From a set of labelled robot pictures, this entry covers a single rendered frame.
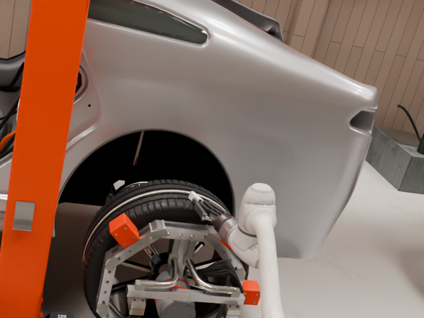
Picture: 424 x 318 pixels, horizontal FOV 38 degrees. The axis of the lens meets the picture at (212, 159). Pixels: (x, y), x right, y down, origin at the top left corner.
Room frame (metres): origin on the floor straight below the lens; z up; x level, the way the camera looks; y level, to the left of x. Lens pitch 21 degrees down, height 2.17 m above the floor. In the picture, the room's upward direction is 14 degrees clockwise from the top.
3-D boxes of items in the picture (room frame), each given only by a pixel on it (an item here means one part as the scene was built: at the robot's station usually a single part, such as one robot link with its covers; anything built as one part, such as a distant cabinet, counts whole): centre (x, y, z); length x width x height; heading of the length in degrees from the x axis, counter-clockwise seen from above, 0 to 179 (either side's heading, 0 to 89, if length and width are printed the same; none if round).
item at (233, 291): (1.91, -0.10, 1.03); 0.19 x 0.18 x 0.11; 18
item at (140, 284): (1.85, 0.09, 1.03); 0.19 x 0.18 x 0.11; 18
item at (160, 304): (1.93, 0.01, 0.85); 0.21 x 0.14 x 0.14; 18
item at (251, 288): (2.10, -0.27, 0.85); 0.09 x 0.08 x 0.07; 108
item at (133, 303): (1.75, 0.13, 0.93); 0.09 x 0.05 x 0.05; 18
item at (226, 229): (1.92, -0.13, 1.19); 0.09 x 0.06 x 0.09; 133
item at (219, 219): (1.98, -0.08, 1.19); 0.09 x 0.08 x 0.07; 43
